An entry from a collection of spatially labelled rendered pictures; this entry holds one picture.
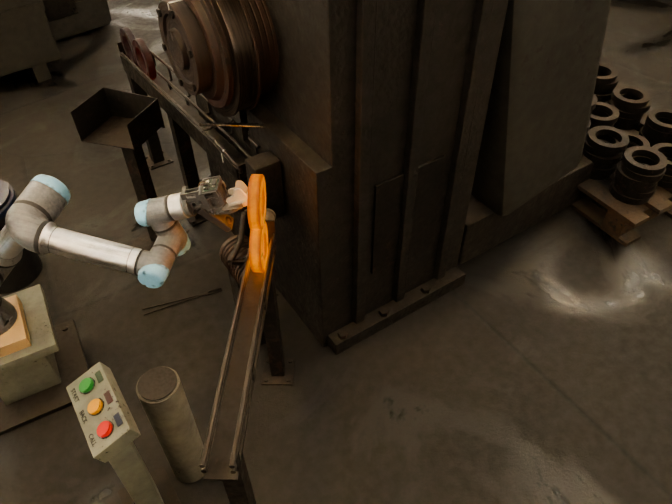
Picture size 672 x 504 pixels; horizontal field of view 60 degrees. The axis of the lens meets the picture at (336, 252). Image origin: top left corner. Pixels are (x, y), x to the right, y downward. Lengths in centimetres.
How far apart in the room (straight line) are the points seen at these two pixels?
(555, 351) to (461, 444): 58
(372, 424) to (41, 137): 261
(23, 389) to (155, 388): 84
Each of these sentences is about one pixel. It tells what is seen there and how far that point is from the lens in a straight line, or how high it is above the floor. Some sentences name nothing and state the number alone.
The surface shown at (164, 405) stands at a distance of 174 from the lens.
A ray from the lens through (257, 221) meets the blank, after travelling 162.
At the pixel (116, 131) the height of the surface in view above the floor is 60.
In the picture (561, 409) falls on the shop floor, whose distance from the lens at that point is 237.
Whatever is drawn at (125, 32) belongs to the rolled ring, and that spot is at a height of 75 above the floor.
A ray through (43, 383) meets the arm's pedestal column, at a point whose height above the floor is 6.
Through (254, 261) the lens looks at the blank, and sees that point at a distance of 170.
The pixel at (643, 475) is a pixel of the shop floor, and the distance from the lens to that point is 234.
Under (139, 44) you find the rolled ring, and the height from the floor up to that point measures 76.
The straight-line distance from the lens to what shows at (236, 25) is 176.
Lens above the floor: 193
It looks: 45 degrees down
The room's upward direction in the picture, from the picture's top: 1 degrees counter-clockwise
